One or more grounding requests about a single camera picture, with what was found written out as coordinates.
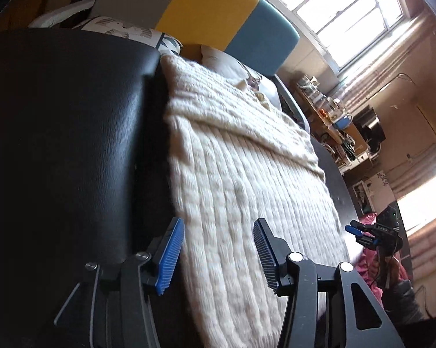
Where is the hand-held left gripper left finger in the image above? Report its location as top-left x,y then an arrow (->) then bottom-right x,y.
54,217 -> 186,348

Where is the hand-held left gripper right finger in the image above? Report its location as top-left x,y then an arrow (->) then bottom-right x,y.
253,218 -> 405,348

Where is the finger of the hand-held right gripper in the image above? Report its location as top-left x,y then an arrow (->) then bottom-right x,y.
345,220 -> 380,249

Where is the cream knit sweater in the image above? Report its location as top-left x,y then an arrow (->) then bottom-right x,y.
160,54 -> 353,348

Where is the person's right forearm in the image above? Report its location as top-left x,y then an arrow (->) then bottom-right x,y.
381,279 -> 425,323

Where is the person's right hand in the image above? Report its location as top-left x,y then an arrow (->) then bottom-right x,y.
370,252 -> 403,291

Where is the pink ruffled bed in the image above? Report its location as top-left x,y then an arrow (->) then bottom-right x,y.
352,212 -> 416,298

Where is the flower print panel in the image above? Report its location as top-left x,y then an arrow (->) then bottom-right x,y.
352,172 -> 390,211

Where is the bright curtained window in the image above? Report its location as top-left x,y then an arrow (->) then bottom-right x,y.
397,185 -> 436,234

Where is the wooden desk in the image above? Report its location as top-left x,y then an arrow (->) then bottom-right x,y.
296,76 -> 371,164

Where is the black television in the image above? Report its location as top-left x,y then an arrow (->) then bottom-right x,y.
356,107 -> 387,153

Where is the blue chair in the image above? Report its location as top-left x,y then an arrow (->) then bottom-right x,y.
332,114 -> 354,129

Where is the row of white jars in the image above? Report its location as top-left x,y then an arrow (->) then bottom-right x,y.
298,75 -> 329,104

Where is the patterned beige curtain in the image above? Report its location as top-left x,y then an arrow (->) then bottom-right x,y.
334,11 -> 436,91

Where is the deer print pillow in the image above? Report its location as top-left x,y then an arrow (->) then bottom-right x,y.
200,44 -> 280,109

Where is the white framed window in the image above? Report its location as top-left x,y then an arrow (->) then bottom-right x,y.
272,0 -> 411,71

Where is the geometric print pillow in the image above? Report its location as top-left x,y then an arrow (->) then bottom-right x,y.
73,15 -> 184,53

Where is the grey yellow blue sofa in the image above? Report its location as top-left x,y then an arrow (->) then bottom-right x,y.
27,0 -> 309,131

